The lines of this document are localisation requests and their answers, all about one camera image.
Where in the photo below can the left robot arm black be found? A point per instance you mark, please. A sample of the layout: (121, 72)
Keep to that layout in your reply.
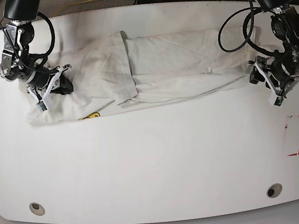
(284, 25)

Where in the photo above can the left table cable grommet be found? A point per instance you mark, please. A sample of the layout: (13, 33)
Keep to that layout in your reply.
(37, 209)

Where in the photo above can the right table cable grommet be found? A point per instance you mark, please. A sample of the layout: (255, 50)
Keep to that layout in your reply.
(274, 190)

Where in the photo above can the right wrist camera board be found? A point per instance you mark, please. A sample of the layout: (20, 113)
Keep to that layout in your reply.
(43, 105)

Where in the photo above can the red tape rectangle marking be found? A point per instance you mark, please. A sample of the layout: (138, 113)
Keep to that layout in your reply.
(291, 136)

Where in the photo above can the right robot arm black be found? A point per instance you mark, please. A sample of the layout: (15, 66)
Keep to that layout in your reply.
(18, 63)

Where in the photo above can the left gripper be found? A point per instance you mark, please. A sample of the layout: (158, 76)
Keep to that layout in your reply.
(274, 74)

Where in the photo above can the white t-shirt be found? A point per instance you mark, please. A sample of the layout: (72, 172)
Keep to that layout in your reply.
(117, 74)

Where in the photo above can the table cable grommet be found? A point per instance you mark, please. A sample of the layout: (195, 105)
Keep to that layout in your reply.
(274, 190)
(37, 209)

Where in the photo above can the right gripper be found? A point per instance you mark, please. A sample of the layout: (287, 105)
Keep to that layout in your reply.
(41, 85)

